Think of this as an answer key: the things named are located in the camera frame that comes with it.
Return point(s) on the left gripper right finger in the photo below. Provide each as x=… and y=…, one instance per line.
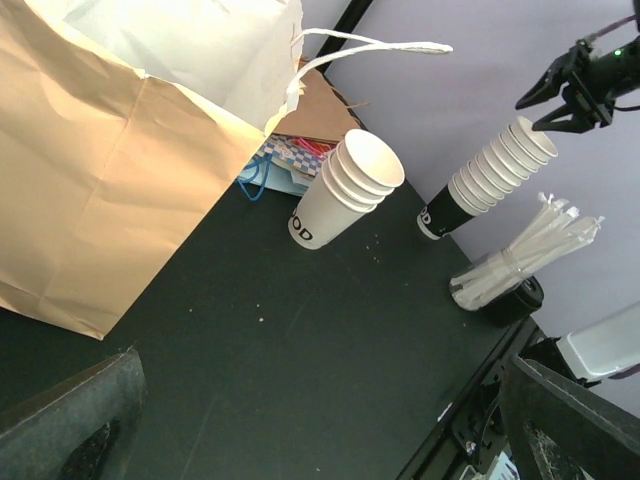
x=558, y=429

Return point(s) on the white paper cup stack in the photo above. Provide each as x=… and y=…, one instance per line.
x=359, y=174

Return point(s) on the tall white cup stack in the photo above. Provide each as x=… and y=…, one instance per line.
x=501, y=166

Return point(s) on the orange paper bag white handles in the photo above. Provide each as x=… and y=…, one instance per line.
x=122, y=124

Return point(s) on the black lid stack right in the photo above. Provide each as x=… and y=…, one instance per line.
x=516, y=304

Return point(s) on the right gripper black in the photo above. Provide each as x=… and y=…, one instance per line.
x=590, y=92

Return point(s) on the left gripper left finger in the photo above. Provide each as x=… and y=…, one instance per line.
x=82, y=428

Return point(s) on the checkered paper bag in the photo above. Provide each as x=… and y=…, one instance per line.
x=299, y=155

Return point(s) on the brown kraft paper bag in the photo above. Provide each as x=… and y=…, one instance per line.
x=321, y=114

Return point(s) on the light blue paper bag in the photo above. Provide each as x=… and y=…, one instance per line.
x=271, y=170

